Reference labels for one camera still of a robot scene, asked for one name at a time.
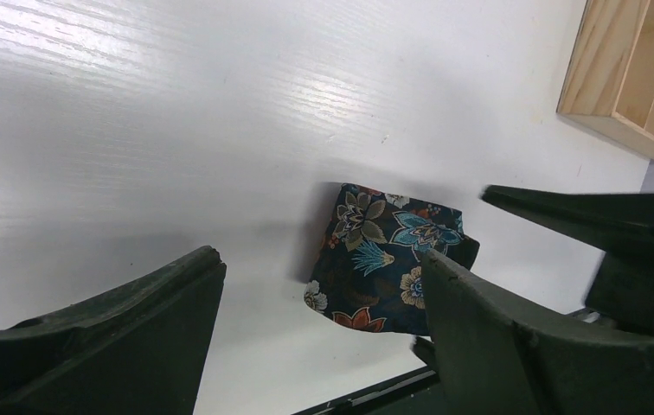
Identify wooden compartment tray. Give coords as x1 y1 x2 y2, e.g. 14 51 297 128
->
556 0 654 161

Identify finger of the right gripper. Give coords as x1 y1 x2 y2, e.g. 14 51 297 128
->
481 185 654 335

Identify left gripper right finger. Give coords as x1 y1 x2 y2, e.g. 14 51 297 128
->
413 251 654 414

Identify dark floral tie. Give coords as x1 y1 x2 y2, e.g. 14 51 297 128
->
304 183 480 336

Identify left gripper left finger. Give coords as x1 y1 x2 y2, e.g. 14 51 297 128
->
0 246 227 414

